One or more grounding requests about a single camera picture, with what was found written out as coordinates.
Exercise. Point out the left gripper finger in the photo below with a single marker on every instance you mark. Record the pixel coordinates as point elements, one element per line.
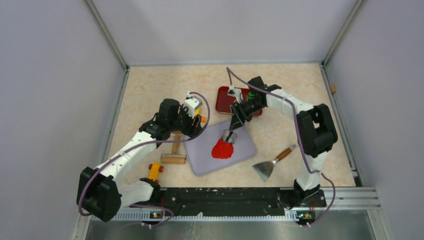
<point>189,131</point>
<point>197,123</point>

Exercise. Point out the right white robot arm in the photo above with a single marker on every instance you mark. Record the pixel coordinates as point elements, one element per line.
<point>315,129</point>

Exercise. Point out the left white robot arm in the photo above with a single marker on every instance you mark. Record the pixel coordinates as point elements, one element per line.
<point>100,190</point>

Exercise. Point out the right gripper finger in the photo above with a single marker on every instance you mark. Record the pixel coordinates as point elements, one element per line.
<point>236,122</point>
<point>244,118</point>

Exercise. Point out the red dough lump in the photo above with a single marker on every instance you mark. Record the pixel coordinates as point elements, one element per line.
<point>222,150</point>

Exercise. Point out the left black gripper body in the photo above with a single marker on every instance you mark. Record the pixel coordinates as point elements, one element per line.
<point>182,121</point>

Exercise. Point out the metal ring cutter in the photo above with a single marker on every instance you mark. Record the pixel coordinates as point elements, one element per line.
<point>228,137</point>

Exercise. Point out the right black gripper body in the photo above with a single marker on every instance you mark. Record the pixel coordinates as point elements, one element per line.
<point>251,106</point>

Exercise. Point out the wooden dough roller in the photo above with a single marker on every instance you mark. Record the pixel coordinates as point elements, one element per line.
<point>175,157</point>

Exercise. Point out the lavender plastic tray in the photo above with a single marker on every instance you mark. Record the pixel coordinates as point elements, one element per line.
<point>199,150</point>

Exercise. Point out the yellow toy car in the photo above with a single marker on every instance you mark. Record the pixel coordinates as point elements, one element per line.
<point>154,170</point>

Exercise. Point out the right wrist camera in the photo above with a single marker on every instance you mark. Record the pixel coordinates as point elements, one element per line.
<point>236,93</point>

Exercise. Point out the metal scraper wooden handle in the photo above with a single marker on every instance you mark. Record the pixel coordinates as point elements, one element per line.
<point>264,169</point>

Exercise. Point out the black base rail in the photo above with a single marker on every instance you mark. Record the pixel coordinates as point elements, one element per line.
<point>233,201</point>

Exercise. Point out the green round disc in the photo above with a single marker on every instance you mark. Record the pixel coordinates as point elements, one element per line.
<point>250,96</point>

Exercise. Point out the dark red lacquer tray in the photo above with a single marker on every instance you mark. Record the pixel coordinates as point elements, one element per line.
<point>223,101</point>

